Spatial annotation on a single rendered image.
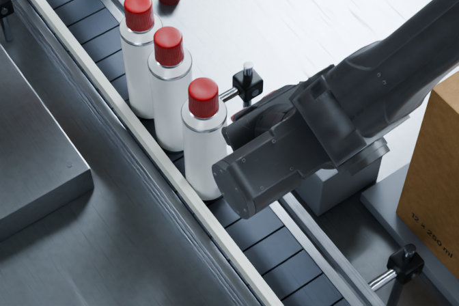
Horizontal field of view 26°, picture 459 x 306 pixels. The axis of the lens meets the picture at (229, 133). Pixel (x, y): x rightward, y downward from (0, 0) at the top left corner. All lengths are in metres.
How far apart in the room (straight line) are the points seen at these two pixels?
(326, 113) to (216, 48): 0.64
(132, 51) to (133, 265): 0.27
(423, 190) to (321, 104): 0.39
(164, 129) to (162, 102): 0.06
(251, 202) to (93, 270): 0.44
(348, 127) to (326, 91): 0.03
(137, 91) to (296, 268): 0.29
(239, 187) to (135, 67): 0.40
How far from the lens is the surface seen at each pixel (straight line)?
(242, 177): 0.83
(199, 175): 1.17
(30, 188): 1.26
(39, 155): 1.29
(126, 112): 1.26
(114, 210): 1.29
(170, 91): 1.15
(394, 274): 1.11
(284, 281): 1.18
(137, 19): 1.15
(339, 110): 0.80
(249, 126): 0.96
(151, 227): 1.27
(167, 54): 1.11
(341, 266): 1.10
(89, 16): 1.42
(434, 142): 1.10
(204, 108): 1.07
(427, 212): 1.20
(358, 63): 0.76
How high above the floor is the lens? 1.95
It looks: 57 degrees down
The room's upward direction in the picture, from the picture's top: straight up
